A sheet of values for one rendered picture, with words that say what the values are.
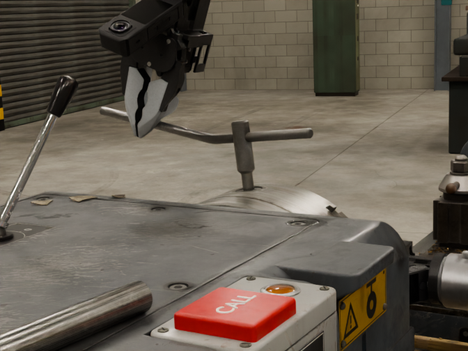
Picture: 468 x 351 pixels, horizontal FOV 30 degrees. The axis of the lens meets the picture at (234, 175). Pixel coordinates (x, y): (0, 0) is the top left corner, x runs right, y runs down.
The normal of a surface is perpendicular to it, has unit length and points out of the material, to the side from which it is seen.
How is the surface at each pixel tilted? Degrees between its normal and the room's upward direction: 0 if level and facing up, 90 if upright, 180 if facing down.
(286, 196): 16
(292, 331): 90
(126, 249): 0
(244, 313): 0
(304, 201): 22
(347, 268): 0
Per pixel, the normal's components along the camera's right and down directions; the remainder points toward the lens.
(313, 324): 0.87, 0.06
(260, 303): -0.04, -0.98
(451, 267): -0.36, -0.62
